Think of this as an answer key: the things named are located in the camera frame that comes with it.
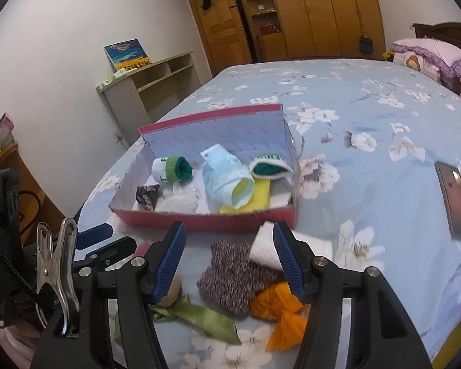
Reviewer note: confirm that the blue yellow painting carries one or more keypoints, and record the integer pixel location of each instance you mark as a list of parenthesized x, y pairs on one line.
[(126, 54)]

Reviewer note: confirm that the blue floral bed sheet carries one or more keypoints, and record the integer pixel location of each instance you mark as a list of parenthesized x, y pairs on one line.
[(368, 123)]

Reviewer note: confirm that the metal spring clip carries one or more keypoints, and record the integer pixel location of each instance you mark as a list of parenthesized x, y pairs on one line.
[(61, 269)]

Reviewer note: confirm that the black hanging bag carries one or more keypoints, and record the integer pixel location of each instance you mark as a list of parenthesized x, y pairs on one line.
[(365, 45)]

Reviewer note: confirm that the grey smartphone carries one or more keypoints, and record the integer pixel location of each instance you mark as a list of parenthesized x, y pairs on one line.
[(455, 200)]

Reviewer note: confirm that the black snack packet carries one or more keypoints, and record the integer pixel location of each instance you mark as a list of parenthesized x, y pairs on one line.
[(146, 198)]

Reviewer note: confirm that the clear plastic bag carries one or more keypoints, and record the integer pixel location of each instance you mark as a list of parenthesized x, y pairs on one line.
[(176, 201)]

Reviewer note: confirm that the red shelf items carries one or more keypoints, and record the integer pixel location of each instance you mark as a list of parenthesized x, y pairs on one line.
[(269, 30)]

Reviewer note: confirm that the grey shelf unit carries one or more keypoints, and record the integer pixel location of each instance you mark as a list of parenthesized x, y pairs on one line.
[(119, 107)]

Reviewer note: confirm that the yellow sponge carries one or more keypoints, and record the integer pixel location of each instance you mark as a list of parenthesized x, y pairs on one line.
[(259, 196)]

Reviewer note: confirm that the pink cardboard box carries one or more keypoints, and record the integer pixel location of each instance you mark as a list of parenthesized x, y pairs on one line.
[(215, 130)]

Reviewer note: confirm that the pink frilled pillow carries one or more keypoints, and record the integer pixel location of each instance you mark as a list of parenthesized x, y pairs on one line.
[(430, 55)]

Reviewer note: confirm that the green ribbon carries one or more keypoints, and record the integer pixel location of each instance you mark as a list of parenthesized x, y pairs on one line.
[(211, 321)]

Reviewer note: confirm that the dark speckled knit cloth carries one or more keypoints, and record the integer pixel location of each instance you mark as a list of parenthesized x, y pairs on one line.
[(230, 276)]

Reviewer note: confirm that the yellow plush toy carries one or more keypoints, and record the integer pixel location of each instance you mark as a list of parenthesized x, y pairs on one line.
[(388, 55)]

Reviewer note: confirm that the brown wooden desk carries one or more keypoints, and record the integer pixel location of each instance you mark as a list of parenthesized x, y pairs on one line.
[(30, 184)]

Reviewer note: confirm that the orange mesh cloth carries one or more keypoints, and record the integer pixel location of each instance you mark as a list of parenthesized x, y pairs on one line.
[(276, 303)]

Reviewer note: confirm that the green white packet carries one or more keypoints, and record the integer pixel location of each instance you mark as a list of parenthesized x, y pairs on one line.
[(113, 77)]

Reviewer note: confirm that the black hanging hat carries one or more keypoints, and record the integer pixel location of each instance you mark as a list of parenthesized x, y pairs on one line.
[(206, 2)]

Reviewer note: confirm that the pink paper box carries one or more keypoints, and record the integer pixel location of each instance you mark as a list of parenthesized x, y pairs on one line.
[(3, 127)]

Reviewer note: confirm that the dark wooden headboard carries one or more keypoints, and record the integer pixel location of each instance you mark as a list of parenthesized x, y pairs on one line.
[(445, 30)]

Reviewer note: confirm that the tan round puff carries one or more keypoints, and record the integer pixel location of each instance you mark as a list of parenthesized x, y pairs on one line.
[(173, 290)]

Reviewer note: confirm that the white waffle cloth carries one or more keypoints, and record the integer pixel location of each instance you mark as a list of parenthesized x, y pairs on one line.
[(261, 242)]

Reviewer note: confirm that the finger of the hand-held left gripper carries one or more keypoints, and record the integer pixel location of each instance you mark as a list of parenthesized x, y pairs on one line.
[(115, 248), (96, 234)]

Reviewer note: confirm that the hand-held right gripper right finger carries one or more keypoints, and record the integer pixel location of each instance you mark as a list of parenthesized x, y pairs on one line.
[(288, 265)]

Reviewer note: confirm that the pale blue cloth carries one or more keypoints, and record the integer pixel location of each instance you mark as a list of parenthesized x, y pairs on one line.
[(230, 192)]

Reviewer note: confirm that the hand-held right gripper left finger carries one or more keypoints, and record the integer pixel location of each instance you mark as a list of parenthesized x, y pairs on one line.
[(171, 261)]

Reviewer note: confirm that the wooden wardrobe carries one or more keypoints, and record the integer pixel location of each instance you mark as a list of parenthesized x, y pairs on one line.
[(322, 11)]

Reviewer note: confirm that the wooden door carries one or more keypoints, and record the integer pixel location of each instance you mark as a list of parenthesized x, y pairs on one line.
[(223, 34)]

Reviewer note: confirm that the green white sock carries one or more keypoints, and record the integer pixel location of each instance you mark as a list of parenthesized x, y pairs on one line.
[(165, 169), (271, 167)]

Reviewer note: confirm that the yellow fabric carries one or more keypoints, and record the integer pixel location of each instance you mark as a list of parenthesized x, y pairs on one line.
[(451, 353)]

